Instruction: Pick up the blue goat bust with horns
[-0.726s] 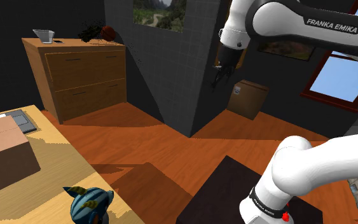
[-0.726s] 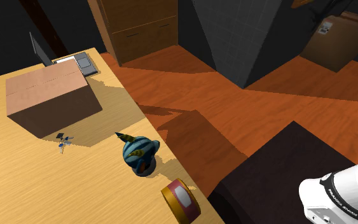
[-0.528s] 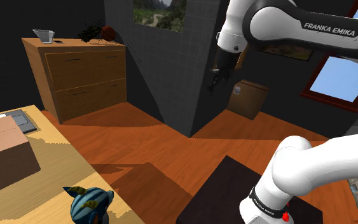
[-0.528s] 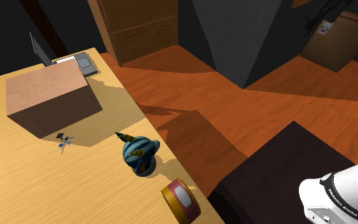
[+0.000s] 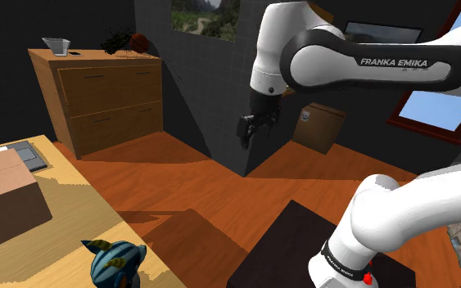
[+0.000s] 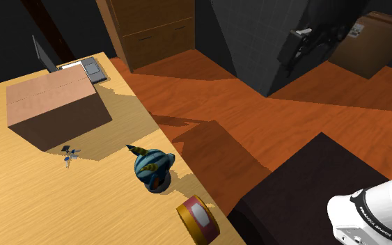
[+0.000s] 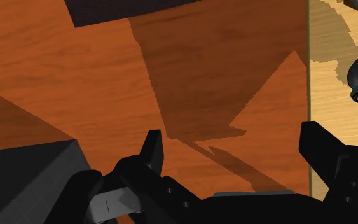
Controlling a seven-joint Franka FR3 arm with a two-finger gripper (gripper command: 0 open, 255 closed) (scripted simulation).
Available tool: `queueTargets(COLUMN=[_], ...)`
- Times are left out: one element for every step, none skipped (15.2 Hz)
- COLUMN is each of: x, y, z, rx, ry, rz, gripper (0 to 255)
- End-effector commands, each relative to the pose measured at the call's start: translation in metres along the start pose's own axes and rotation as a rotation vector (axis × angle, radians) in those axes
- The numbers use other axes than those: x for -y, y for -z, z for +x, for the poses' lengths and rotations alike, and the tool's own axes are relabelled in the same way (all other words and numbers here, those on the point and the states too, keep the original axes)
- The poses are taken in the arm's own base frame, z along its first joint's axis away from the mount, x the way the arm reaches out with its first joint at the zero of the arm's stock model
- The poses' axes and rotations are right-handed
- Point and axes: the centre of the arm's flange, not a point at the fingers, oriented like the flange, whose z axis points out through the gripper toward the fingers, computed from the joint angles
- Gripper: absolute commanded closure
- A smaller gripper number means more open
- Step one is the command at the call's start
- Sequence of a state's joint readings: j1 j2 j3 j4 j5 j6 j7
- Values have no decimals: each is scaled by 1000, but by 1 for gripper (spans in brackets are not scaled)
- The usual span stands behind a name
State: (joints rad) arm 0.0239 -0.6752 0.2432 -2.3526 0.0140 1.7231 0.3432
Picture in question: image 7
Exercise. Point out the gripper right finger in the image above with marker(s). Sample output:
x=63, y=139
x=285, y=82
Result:
x=346, y=173

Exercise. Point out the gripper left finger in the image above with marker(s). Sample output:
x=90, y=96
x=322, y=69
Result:
x=154, y=186

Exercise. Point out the orange wooden table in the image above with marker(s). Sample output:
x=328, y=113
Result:
x=73, y=77

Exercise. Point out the black box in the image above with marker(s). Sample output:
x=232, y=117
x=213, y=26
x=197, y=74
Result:
x=17, y=180

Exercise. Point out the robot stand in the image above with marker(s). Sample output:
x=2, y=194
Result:
x=119, y=11

